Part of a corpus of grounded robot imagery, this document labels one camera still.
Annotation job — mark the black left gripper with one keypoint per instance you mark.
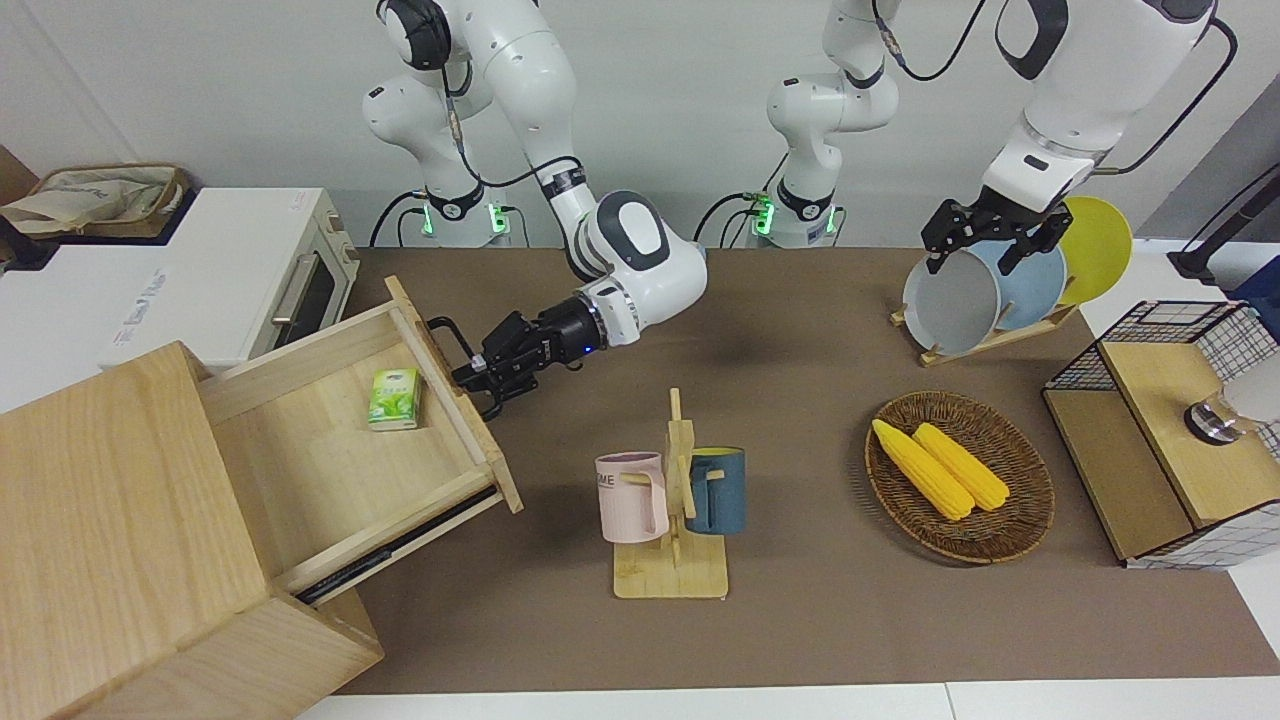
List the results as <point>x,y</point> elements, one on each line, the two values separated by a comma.
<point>1000,218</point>

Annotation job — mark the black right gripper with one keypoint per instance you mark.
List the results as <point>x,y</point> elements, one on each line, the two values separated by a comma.
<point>545,345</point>

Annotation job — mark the light wooden drawer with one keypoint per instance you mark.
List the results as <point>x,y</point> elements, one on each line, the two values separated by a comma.
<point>300,450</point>

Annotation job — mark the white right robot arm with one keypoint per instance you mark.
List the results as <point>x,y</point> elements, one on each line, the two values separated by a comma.
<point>530,60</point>

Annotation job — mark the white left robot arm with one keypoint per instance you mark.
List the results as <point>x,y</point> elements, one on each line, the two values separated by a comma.
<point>1080,90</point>

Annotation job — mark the light blue plate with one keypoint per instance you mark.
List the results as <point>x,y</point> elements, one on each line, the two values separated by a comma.
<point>1030,290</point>

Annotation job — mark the grey plate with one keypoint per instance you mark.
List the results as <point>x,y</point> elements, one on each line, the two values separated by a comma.
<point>950,300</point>

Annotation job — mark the green tissue packet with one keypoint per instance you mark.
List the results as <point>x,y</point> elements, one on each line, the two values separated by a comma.
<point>393,400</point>

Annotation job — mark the yellow plate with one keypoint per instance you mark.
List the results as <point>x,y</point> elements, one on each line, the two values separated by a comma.
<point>1100,250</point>

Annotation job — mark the wooden plate rack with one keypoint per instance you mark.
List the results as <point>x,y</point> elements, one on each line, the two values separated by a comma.
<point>935,357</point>

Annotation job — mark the pink mug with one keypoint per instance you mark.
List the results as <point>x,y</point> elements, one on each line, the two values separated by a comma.
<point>630,500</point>

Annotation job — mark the black stand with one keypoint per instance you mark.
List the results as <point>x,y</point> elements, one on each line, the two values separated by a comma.
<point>1195,265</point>

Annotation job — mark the yellow corn cob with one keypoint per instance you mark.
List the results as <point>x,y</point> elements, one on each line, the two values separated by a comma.
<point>965,465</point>
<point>920,470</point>

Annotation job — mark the teal mug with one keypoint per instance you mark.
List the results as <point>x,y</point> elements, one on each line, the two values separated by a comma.
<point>725,490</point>

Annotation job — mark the wooden mug tree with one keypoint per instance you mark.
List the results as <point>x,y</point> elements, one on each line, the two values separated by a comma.
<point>670,580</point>

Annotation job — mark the white toaster oven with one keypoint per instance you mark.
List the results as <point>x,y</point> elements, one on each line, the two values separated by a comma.
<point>230,270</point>

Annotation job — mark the blue box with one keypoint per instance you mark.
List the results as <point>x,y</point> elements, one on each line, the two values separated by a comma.
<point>1265,285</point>

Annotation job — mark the clear glass cup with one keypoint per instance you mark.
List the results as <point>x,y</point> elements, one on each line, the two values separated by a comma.
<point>1215,420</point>

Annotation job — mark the brown wicker basket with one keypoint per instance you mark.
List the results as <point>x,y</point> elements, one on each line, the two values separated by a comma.
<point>1000,530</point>

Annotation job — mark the brown table mat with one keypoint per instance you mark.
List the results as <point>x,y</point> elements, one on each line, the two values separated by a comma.
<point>800,620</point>

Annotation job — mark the light wooden cabinet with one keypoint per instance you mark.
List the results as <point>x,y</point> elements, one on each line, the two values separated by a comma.
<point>100,500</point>

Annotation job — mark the beige cloth bag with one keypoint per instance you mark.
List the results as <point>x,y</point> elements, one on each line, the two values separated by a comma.
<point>80,195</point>

